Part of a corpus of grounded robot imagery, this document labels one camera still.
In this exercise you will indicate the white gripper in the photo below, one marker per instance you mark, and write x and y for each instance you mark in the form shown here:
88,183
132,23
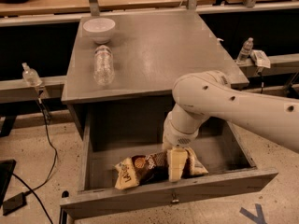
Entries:
177,138

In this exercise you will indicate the brown yellow chip bag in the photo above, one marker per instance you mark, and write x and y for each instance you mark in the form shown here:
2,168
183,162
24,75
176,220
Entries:
142,169

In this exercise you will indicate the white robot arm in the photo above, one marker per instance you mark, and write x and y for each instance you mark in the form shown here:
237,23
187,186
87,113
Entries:
200,96

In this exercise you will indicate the small drawer knob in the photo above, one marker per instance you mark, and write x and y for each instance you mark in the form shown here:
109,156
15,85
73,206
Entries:
175,199

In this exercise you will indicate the grey open top drawer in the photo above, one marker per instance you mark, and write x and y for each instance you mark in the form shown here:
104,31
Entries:
116,130

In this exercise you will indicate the grey cabinet with counter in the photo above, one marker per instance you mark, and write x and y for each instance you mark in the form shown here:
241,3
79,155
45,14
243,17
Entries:
150,51

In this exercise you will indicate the clear plastic bottle lying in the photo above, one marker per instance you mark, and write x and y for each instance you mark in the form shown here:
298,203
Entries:
103,65

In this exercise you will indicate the small water bottle right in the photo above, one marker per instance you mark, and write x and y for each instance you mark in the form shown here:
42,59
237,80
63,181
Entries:
245,51

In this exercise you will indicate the white bowl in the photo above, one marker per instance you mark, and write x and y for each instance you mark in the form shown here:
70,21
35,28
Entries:
99,30

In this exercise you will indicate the small clear bottle left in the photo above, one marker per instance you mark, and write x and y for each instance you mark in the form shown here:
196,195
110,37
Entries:
30,76

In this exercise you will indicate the black object floor left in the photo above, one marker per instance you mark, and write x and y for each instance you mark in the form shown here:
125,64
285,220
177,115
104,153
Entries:
6,171

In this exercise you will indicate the black power adapter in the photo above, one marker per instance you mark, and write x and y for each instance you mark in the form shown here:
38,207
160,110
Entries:
14,203

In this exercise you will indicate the white packet on rail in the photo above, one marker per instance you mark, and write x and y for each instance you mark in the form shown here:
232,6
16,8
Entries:
260,59

